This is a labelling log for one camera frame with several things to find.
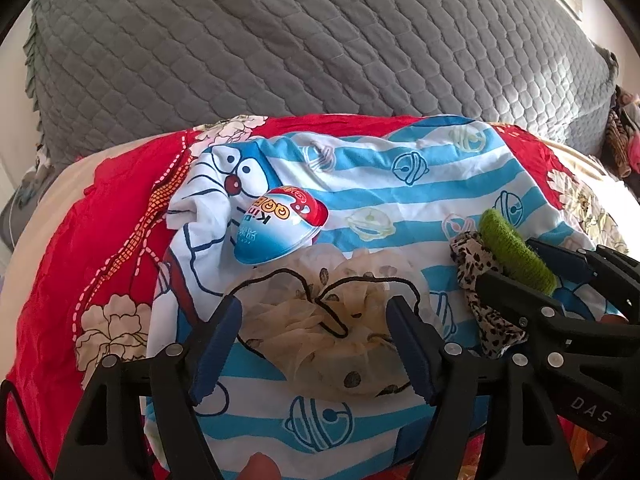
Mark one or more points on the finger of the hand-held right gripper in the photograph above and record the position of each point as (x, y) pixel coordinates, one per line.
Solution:
(610, 275)
(550, 330)

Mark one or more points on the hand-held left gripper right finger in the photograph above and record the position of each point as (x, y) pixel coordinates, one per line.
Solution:
(412, 355)

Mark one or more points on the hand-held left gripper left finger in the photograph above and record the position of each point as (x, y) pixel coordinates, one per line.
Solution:
(215, 352)

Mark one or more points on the beige sheer scrunchie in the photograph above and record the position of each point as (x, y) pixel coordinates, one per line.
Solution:
(325, 330)

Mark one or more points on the green fuzzy scrunchie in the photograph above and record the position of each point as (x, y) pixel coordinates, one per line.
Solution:
(515, 245)

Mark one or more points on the leopard print scrunchie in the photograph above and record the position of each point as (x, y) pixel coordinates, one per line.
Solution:
(467, 265)

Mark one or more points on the person's left hand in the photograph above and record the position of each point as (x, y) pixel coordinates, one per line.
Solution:
(257, 466)

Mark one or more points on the egg-shaped toy package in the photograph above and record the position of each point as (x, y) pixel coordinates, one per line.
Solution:
(280, 230)

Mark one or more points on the leopard print clothes pile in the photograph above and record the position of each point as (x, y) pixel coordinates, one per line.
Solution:
(620, 135)

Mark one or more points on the blue striped cartoon cloth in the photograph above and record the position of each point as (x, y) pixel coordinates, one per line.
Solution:
(380, 195)

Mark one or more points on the red floral bed sheet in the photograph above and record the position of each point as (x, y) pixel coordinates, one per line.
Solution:
(100, 230)

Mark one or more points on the grey cloth bundle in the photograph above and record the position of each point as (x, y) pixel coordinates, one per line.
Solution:
(20, 195)

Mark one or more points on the grey quilted blanket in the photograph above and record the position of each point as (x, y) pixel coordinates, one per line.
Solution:
(300, 40)

